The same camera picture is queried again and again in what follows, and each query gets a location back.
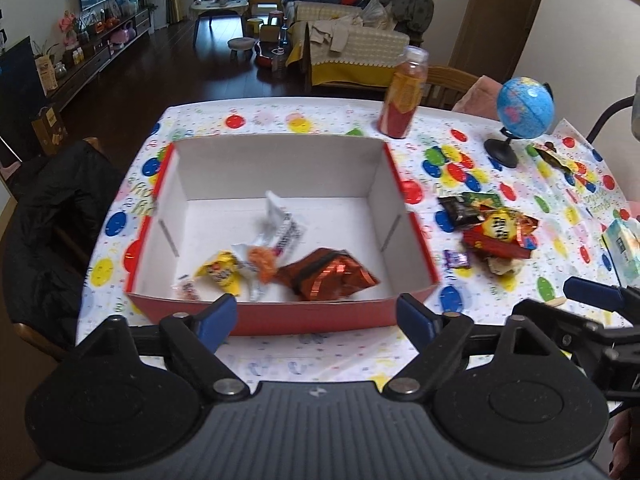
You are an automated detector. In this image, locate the sofa with yellow cover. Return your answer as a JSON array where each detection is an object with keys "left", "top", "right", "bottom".
[{"left": 285, "top": 0, "right": 428, "bottom": 88}]

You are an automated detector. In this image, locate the balloon pattern tablecloth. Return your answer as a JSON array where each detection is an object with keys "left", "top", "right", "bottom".
[{"left": 77, "top": 98, "right": 634, "bottom": 386}]

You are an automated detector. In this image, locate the black jacket on chair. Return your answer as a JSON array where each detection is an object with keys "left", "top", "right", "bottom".
[{"left": 1, "top": 140, "right": 122, "bottom": 350}]

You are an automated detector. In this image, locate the small blue globe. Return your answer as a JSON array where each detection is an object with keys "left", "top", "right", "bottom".
[{"left": 484, "top": 77, "right": 555, "bottom": 168}]

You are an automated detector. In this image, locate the wooden stick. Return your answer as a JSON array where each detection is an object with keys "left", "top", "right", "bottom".
[{"left": 544, "top": 297, "right": 566, "bottom": 308}]

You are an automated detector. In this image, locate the white snack packet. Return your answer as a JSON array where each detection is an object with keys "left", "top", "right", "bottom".
[{"left": 231, "top": 191, "right": 306, "bottom": 301}]

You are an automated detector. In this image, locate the tv console cabinet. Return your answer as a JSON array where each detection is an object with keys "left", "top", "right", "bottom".
[{"left": 47, "top": 9, "right": 151, "bottom": 110}]

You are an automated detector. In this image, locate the shiny red foil snack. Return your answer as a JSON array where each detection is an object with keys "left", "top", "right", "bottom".
[{"left": 274, "top": 248, "right": 380, "bottom": 301}]

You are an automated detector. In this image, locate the black snack packet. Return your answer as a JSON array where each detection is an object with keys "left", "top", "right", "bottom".
[{"left": 438, "top": 196, "right": 485, "bottom": 228}]

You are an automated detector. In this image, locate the yellow snack packet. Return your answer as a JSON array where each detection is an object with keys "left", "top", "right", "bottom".
[{"left": 193, "top": 250, "right": 241, "bottom": 296}]

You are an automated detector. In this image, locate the opened wrapper near lamp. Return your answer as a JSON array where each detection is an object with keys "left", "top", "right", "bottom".
[{"left": 533, "top": 143, "right": 579, "bottom": 174}]

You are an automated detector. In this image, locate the red chips bag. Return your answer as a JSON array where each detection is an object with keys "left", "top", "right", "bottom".
[{"left": 462, "top": 207, "right": 539, "bottom": 260}]

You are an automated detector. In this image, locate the wooden chair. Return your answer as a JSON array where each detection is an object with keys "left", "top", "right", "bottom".
[{"left": 421, "top": 65, "right": 480, "bottom": 110}]

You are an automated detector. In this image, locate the red white cardboard box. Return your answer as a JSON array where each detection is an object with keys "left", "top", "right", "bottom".
[{"left": 126, "top": 134, "right": 438, "bottom": 336}]

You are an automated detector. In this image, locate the green snack packet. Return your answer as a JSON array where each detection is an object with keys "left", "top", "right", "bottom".
[{"left": 462, "top": 192, "right": 503, "bottom": 209}]

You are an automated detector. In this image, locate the coffee table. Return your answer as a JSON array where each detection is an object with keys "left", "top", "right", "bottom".
[{"left": 190, "top": 0, "right": 250, "bottom": 46}]

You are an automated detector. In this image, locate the orange juice bottle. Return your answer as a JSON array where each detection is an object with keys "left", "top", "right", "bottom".
[{"left": 378, "top": 46, "right": 428, "bottom": 139}]

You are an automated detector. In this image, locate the purple candy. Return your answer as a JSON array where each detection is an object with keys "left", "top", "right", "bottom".
[{"left": 444, "top": 249, "right": 471, "bottom": 269}]

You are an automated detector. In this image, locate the tissue pack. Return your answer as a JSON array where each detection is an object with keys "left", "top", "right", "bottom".
[{"left": 603, "top": 218, "right": 640, "bottom": 288}]

